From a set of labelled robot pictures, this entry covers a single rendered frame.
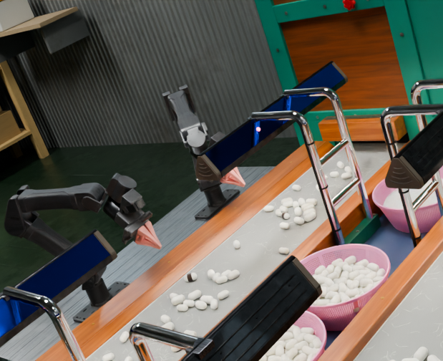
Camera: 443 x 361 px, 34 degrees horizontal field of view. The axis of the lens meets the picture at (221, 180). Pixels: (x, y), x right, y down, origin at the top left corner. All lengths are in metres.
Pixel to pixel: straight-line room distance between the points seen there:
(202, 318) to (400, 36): 1.04
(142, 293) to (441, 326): 0.85
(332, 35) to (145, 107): 3.56
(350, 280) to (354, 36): 0.88
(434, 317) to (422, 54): 0.94
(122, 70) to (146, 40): 0.44
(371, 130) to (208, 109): 3.08
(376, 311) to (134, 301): 0.70
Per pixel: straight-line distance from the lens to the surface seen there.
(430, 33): 2.25
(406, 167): 1.45
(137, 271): 2.39
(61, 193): 2.12
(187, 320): 1.88
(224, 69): 5.11
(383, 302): 1.65
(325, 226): 2.02
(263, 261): 2.01
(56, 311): 1.39
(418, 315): 1.63
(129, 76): 5.81
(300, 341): 1.66
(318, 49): 2.48
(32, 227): 2.20
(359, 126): 2.42
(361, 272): 1.82
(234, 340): 1.10
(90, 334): 1.96
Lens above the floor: 1.69
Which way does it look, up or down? 21 degrees down
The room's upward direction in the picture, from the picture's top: 20 degrees counter-clockwise
